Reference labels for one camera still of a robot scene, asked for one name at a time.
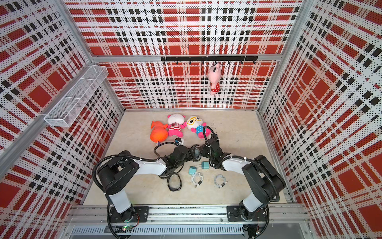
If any black cable top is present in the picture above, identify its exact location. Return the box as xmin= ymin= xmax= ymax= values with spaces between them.
xmin=189 ymin=144 xmax=202 ymax=160

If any black cable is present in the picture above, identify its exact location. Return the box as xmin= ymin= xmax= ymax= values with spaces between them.
xmin=158 ymin=167 xmax=183 ymax=180
xmin=167 ymin=172 xmax=183 ymax=192
xmin=189 ymin=144 xmax=202 ymax=160

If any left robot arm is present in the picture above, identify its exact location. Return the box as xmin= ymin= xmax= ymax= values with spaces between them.
xmin=92 ymin=142 xmax=201 ymax=223

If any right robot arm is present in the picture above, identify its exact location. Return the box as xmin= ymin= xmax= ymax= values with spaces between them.
xmin=202 ymin=126 xmax=286 ymax=221

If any teal charger right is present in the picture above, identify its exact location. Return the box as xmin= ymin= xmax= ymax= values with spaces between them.
xmin=201 ymin=161 xmax=210 ymax=170

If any teal charger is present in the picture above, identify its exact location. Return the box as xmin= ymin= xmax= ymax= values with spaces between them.
xmin=201 ymin=161 xmax=210 ymax=170
xmin=188 ymin=166 xmax=197 ymax=175

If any teal charger bottom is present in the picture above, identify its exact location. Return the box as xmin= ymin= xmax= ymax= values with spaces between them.
xmin=188 ymin=166 xmax=197 ymax=175

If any orange plush toy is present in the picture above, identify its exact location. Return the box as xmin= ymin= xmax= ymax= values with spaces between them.
xmin=150 ymin=121 xmax=168 ymax=143

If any pink striped plush doll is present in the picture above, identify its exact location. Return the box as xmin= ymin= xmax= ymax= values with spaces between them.
xmin=167 ymin=113 xmax=186 ymax=138

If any pink hanging plush toy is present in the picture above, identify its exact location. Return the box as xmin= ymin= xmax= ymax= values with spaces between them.
xmin=208 ymin=63 xmax=221 ymax=96

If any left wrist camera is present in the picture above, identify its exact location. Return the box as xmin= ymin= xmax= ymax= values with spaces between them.
xmin=174 ymin=137 xmax=184 ymax=145

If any black coiled cable middle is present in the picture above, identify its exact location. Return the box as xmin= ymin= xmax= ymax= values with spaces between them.
xmin=158 ymin=167 xmax=183 ymax=180

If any white coiled cable middle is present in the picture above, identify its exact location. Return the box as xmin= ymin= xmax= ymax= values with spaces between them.
xmin=190 ymin=172 xmax=204 ymax=188

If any white coiled cable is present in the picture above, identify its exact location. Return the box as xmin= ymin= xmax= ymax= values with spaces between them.
xmin=190 ymin=172 xmax=204 ymax=188
xmin=213 ymin=174 xmax=228 ymax=189

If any white coiled cable right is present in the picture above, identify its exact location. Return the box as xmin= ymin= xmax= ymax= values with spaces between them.
xmin=213 ymin=174 xmax=228 ymax=189

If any black coiled cable bottom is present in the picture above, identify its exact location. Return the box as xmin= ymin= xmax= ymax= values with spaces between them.
xmin=167 ymin=172 xmax=183 ymax=192

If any black hook rail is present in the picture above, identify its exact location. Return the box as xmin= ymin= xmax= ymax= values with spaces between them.
xmin=161 ymin=55 xmax=259 ymax=64

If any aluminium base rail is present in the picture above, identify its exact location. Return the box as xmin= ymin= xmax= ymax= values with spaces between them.
xmin=60 ymin=204 xmax=315 ymax=239

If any white wire mesh basket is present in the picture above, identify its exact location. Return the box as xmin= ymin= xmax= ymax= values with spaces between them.
xmin=44 ymin=65 xmax=108 ymax=127

